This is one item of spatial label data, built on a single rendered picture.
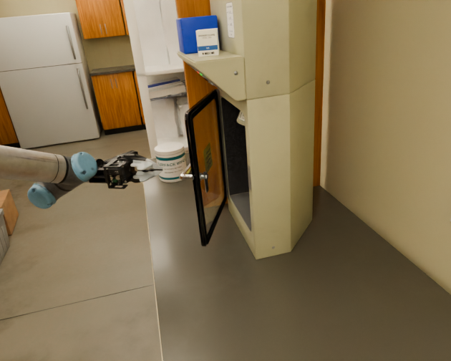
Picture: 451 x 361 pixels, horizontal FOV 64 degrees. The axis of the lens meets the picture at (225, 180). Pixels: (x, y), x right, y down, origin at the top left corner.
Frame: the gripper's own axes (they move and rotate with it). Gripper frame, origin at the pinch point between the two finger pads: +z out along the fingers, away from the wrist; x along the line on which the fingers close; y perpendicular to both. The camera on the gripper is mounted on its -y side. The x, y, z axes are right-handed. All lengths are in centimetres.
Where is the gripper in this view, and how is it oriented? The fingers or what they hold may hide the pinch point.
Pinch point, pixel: (159, 168)
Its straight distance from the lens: 109.1
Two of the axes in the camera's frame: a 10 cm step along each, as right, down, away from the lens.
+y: -2.1, 4.3, -8.8
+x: -0.8, -9.0, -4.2
